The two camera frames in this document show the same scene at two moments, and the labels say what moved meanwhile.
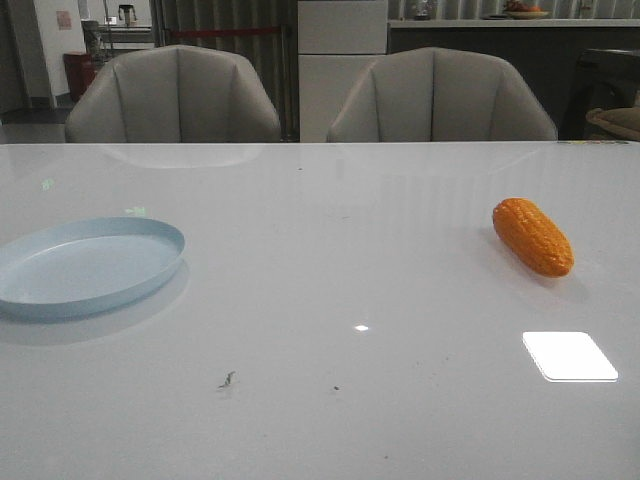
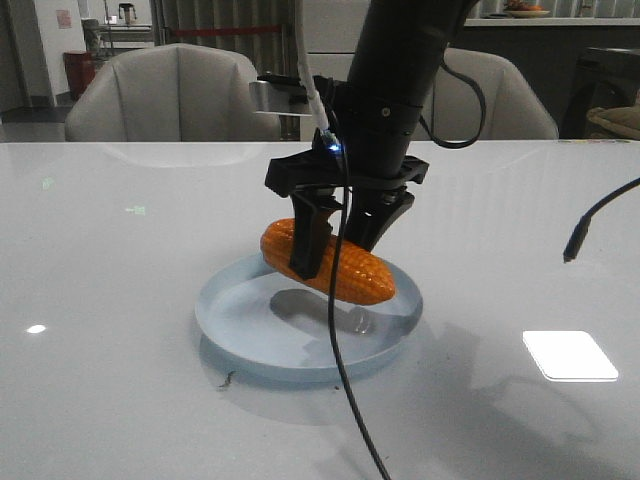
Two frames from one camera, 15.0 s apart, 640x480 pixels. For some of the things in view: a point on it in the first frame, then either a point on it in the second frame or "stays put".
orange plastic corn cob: [527, 229] -> [363, 276]
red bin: [80, 73] stays put
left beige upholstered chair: [173, 95] stays put
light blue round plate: [83, 265] -> [263, 318]
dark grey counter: [548, 49] stays put
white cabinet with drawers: [338, 41] stays put
